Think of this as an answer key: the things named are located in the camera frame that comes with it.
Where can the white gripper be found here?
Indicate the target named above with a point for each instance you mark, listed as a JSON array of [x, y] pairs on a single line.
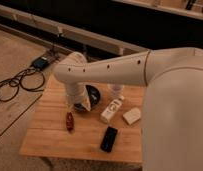
[[79, 98]]

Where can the black eraser block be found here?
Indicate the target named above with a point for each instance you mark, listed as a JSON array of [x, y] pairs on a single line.
[[108, 139]]

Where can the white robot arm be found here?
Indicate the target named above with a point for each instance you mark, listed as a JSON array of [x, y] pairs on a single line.
[[172, 110]]

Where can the black round bowl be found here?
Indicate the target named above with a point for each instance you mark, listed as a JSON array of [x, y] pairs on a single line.
[[91, 99]]

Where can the red brown small object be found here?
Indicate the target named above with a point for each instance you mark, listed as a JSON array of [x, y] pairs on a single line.
[[69, 121]]

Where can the clear plastic cup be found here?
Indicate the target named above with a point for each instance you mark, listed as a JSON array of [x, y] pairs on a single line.
[[115, 90]]

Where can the black power adapter box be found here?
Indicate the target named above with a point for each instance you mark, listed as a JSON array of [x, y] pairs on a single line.
[[40, 63]]

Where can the wooden table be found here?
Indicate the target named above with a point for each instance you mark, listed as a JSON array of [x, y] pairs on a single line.
[[47, 136]]

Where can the white rectangular block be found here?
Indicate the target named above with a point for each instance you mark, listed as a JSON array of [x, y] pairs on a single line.
[[132, 115]]

